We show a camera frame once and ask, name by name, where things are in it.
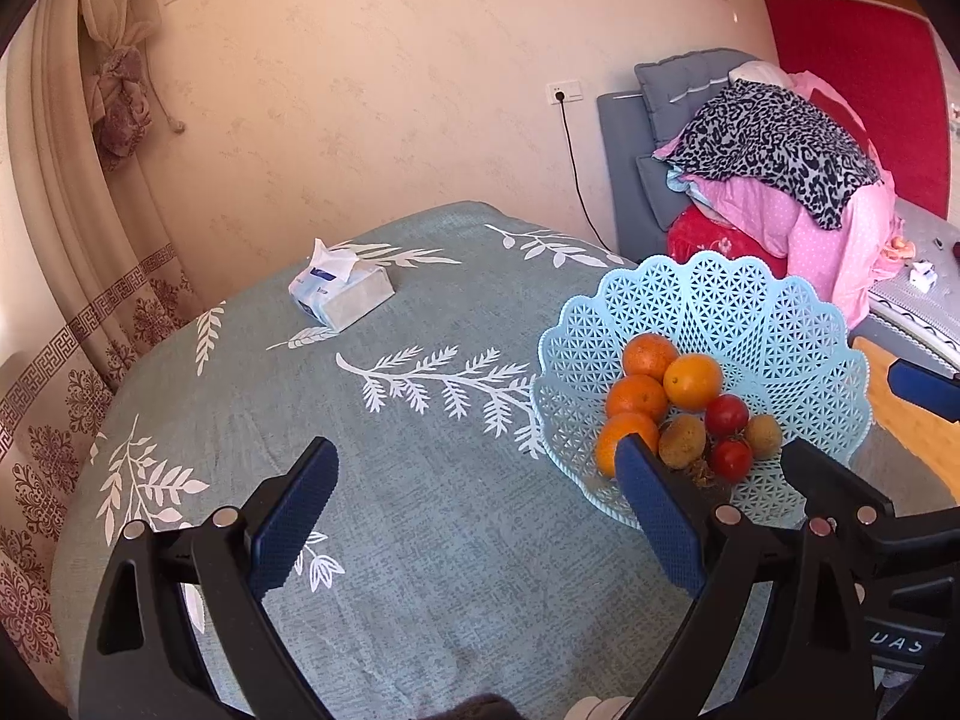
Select leopard print cloth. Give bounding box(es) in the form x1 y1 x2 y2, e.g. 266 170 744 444
664 80 884 232

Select light blue plastic fruit basket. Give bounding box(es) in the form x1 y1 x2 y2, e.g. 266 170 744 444
531 251 872 530

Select brown kiwi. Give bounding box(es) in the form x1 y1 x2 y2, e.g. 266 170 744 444
658 414 708 468

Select red wall panel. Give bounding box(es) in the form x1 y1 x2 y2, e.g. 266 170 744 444
763 0 960 222

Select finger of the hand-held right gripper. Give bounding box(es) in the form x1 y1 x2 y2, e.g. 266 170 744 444
887 360 960 425
780 436 899 541

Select teal leaf print tablecloth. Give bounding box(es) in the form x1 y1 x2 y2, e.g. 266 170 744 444
49 200 796 720

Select grey pillow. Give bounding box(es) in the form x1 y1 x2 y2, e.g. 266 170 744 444
636 156 695 232

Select beige patterned curtain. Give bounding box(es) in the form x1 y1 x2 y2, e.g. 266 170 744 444
0 0 218 691

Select white round object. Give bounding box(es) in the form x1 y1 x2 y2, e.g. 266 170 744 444
566 696 627 720

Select red tomato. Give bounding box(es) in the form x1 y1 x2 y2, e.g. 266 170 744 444
703 394 751 437
709 437 755 482

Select black power cable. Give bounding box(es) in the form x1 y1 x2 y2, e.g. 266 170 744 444
559 101 620 248

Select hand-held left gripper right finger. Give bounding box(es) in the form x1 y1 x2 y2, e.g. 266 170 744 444
615 435 880 720

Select pile of clothes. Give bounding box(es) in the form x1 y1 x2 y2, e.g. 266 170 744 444
652 71 905 331

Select grey bed mat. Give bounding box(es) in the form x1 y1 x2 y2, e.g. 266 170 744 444
855 195 960 353

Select light yellow-orange orange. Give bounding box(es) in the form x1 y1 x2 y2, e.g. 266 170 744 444
663 354 725 413

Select greenish kiwi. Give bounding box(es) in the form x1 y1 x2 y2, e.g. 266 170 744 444
744 414 782 458

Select sheer patterned curtain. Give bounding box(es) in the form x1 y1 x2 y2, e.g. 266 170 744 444
79 0 162 173

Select white pillow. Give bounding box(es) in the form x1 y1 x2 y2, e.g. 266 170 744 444
727 60 794 95

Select grey quilted cushion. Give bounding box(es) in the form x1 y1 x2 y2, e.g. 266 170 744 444
634 49 766 143

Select white blue tissue pack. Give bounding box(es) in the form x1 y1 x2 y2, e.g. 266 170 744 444
289 238 395 332

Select red floral bedding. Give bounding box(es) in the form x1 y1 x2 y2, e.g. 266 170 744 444
666 206 788 278

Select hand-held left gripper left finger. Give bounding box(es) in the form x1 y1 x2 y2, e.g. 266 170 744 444
79 436 340 720

